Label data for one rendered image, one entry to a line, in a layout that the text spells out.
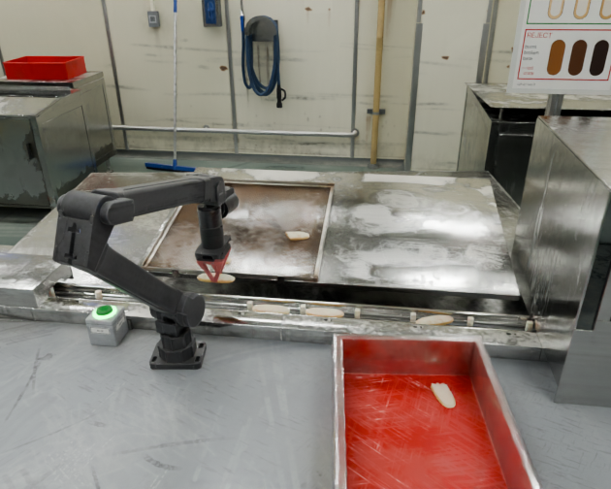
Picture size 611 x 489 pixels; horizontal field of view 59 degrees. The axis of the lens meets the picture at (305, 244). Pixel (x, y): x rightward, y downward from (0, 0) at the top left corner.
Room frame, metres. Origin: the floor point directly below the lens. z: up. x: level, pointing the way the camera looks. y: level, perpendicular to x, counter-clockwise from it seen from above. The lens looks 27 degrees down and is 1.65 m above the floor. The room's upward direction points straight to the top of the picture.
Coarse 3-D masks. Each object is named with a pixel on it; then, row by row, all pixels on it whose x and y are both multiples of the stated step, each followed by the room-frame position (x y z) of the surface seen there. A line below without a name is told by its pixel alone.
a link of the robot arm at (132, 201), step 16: (192, 176) 1.17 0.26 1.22; (208, 176) 1.20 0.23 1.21; (96, 192) 0.90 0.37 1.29; (112, 192) 0.89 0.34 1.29; (128, 192) 0.92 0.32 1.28; (144, 192) 0.96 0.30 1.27; (160, 192) 1.00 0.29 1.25; (176, 192) 1.05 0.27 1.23; (192, 192) 1.10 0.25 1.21; (208, 192) 1.14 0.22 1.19; (112, 208) 0.83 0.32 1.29; (128, 208) 0.87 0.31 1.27; (144, 208) 0.95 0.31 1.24; (160, 208) 1.00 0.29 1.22; (112, 224) 0.83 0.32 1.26
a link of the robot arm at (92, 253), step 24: (72, 192) 0.87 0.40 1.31; (72, 216) 0.84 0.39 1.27; (96, 216) 0.82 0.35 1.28; (72, 240) 0.81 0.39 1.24; (96, 240) 0.81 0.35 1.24; (72, 264) 0.80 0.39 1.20; (96, 264) 0.80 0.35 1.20; (120, 264) 0.87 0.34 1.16; (120, 288) 0.88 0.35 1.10; (144, 288) 0.92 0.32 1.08; (168, 288) 0.98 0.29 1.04; (168, 312) 0.98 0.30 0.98; (192, 312) 1.01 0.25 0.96
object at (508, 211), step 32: (128, 224) 1.78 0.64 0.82; (160, 224) 1.78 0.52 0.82; (512, 224) 1.75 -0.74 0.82; (128, 256) 1.53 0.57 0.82; (192, 288) 1.34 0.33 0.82; (224, 288) 1.33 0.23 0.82; (256, 288) 1.33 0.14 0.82; (288, 288) 1.33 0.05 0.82; (320, 288) 1.33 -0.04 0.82; (0, 320) 1.18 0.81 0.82; (32, 320) 1.18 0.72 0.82
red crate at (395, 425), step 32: (352, 384) 0.92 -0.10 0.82; (384, 384) 0.92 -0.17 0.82; (416, 384) 0.92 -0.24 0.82; (448, 384) 0.92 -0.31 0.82; (352, 416) 0.83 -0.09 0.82; (384, 416) 0.83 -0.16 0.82; (416, 416) 0.83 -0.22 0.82; (448, 416) 0.82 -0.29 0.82; (480, 416) 0.82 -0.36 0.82; (352, 448) 0.74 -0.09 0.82; (384, 448) 0.74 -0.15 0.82; (416, 448) 0.74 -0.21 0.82; (448, 448) 0.74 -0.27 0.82; (480, 448) 0.74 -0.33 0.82; (352, 480) 0.67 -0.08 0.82; (384, 480) 0.67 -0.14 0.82; (416, 480) 0.67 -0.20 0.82; (448, 480) 0.67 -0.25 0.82; (480, 480) 0.67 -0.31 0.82
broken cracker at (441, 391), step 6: (432, 384) 0.91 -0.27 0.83; (438, 384) 0.91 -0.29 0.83; (444, 384) 0.91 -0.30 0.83; (432, 390) 0.90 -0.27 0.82; (438, 390) 0.89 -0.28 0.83; (444, 390) 0.89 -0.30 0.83; (438, 396) 0.88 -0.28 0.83; (444, 396) 0.87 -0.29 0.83; (450, 396) 0.87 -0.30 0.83; (444, 402) 0.86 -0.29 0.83; (450, 402) 0.86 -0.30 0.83
